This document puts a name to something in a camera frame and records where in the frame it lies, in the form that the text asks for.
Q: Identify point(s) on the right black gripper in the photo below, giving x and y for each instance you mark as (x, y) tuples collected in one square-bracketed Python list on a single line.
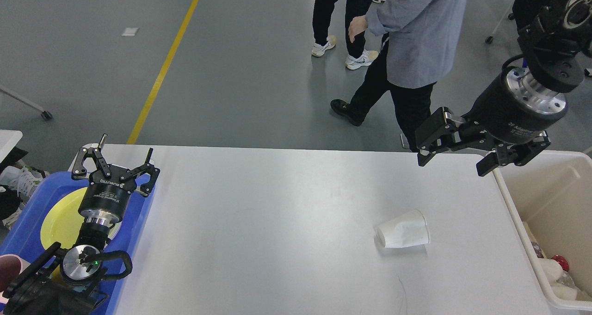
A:
[(508, 120)]

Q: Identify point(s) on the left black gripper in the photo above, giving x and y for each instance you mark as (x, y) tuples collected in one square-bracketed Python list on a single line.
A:
[(108, 198)]

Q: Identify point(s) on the yellow plastic plate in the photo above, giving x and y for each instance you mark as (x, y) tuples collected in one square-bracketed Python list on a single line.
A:
[(63, 222)]

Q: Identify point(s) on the brown paper bag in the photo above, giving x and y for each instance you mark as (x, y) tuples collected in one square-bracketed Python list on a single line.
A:
[(530, 235)]

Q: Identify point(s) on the white paper cup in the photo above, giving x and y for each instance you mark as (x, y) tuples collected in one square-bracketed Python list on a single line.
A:
[(552, 269), (409, 229)]

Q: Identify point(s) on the crushed red soda can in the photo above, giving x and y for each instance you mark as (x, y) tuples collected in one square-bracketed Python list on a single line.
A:
[(562, 262)]

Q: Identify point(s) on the small white cup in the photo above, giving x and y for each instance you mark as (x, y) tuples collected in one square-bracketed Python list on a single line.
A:
[(569, 293)]

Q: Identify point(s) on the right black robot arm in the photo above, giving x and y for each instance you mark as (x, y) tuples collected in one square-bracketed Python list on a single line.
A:
[(550, 35)]

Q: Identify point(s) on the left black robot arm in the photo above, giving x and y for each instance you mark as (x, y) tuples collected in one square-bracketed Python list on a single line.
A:
[(66, 281)]

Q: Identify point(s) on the pale green plate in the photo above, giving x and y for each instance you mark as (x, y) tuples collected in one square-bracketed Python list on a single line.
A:
[(115, 231)]

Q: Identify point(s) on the beige plastic bin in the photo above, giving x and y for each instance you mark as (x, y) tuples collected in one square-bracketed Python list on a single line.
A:
[(552, 194)]

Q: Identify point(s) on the white side table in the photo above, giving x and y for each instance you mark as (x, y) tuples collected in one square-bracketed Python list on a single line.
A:
[(9, 139)]

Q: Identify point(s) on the blue plastic tray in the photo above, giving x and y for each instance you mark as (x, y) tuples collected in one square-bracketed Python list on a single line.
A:
[(24, 238)]

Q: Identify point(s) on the person in grey shirt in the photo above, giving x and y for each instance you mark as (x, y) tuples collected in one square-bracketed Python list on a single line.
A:
[(420, 44)]

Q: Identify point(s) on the pink ribbed cup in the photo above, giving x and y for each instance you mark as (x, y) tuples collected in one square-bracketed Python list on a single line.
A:
[(11, 266)]

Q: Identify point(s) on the white rolling chair frame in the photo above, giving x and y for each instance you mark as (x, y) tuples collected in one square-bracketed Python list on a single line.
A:
[(506, 16)]

